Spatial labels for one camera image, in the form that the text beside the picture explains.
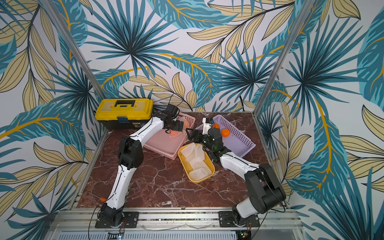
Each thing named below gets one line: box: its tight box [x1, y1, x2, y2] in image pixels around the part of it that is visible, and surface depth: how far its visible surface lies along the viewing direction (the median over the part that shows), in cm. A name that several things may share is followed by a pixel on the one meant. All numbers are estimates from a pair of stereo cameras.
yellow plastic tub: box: [178, 143, 215, 184], surface depth 90 cm
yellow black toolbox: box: [94, 98, 154, 130], surface depth 100 cm
